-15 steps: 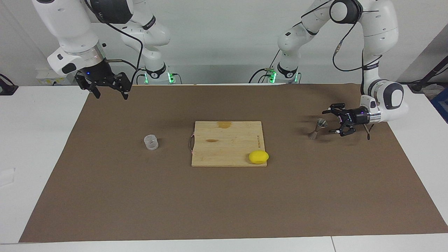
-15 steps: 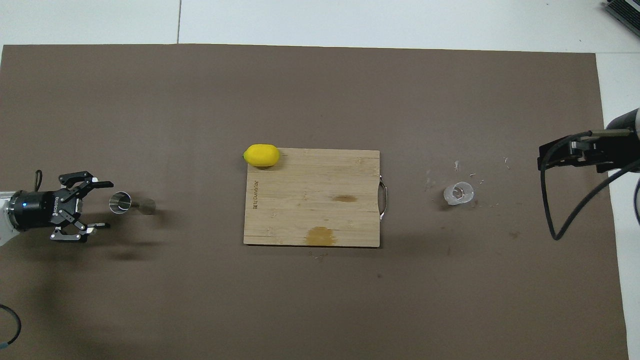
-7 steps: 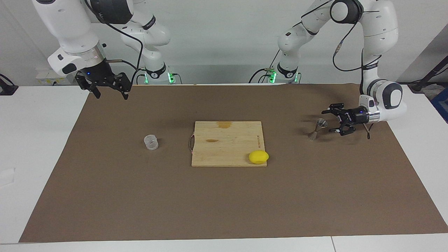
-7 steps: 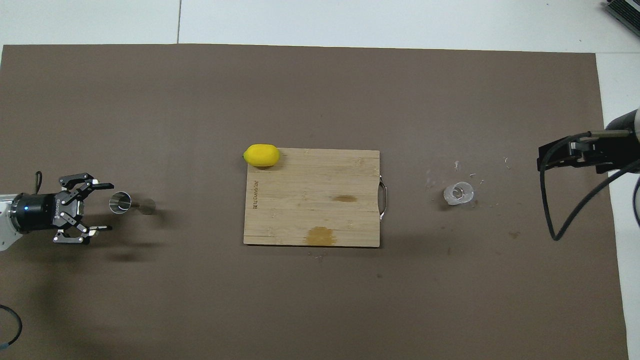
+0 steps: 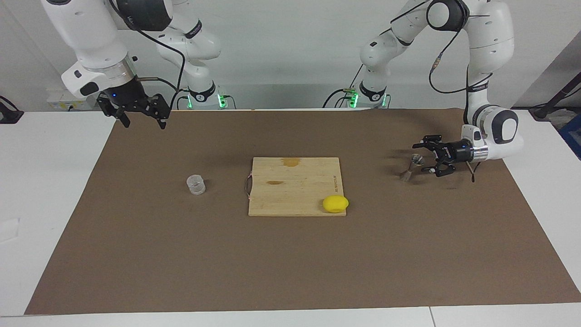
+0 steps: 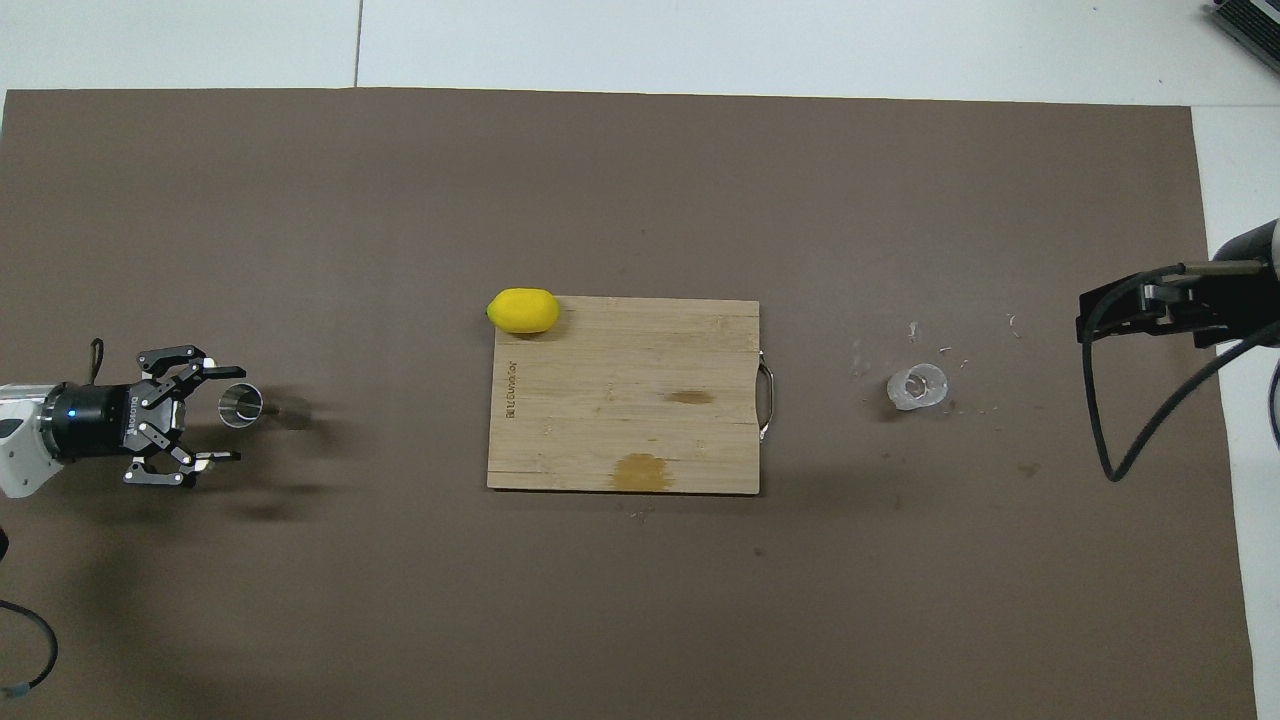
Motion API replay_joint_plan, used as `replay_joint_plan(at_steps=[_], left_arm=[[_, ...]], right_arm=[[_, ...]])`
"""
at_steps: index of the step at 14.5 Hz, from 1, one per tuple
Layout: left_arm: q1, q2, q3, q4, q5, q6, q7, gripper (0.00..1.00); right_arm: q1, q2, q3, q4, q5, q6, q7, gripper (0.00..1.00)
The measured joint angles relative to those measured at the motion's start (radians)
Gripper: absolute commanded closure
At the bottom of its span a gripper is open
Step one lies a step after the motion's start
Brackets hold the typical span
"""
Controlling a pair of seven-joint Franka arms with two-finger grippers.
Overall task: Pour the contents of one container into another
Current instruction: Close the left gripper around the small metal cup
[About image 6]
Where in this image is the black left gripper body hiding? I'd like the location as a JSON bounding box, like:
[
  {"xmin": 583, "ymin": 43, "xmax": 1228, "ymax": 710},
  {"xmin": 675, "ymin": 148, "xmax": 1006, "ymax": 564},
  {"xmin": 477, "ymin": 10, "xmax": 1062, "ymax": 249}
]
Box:
[{"xmin": 48, "ymin": 380, "xmax": 166, "ymax": 463}]

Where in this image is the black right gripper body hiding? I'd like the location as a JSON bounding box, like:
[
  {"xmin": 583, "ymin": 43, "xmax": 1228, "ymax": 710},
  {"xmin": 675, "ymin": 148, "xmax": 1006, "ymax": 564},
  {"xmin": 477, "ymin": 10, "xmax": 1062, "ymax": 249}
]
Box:
[{"xmin": 1170, "ymin": 268, "xmax": 1280, "ymax": 348}]

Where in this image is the metal double jigger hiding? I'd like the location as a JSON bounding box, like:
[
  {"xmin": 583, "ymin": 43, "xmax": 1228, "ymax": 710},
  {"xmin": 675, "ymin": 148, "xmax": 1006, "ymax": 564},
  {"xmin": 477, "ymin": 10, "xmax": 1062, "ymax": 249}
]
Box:
[{"xmin": 218, "ymin": 383, "xmax": 313, "ymax": 431}]

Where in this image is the clear plastic cup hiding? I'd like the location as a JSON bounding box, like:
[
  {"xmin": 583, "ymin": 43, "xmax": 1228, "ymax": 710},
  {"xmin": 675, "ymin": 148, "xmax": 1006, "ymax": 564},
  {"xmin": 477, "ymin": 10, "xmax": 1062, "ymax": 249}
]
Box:
[{"xmin": 886, "ymin": 363, "xmax": 949, "ymax": 413}]

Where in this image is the grey device corner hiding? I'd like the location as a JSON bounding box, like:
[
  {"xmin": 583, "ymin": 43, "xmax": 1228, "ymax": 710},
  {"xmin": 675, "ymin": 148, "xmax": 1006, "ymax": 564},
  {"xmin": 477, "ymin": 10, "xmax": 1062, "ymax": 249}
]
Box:
[{"xmin": 1205, "ymin": 0, "xmax": 1280, "ymax": 61}]

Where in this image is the yellow lemon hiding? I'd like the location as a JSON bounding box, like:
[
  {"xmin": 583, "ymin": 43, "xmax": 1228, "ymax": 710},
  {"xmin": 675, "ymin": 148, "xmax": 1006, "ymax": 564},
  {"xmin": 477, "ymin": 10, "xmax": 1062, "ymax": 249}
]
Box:
[{"xmin": 486, "ymin": 288, "xmax": 561, "ymax": 335}]

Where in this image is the wooden cutting board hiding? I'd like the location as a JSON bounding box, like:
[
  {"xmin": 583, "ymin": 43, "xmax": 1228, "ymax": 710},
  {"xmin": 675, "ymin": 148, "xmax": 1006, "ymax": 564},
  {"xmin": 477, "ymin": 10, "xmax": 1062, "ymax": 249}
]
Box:
[{"xmin": 486, "ymin": 296, "xmax": 776, "ymax": 496}]

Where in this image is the brown paper table mat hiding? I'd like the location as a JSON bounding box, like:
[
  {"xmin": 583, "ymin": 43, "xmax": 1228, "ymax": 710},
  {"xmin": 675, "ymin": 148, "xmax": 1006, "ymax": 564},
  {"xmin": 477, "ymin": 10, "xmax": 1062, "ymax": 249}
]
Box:
[{"xmin": 0, "ymin": 88, "xmax": 1259, "ymax": 720}]

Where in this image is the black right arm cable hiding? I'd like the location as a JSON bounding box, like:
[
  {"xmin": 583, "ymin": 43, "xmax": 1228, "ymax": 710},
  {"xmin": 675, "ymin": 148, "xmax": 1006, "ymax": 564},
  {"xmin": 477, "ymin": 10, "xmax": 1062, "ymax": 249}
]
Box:
[{"xmin": 1080, "ymin": 260, "xmax": 1280, "ymax": 483}]

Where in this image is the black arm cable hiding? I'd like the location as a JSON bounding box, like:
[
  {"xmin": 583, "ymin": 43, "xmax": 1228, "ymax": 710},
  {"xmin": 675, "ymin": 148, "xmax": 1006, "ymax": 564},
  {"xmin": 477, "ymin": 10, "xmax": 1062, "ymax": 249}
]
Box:
[
  {"xmin": 1080, "ymin": 260, "xmax": 1280, "ymax": 483},
  {"xmin": 0, "ymin": 530, "xmax": 59, "ymax": 697}
]

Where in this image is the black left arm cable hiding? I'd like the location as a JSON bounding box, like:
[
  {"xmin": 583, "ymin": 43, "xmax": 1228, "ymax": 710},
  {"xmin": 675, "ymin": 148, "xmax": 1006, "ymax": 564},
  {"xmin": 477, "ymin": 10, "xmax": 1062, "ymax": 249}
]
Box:
[{"xmin": 0, "ymin": 530, "xmax": 59, "ymax": 697}]

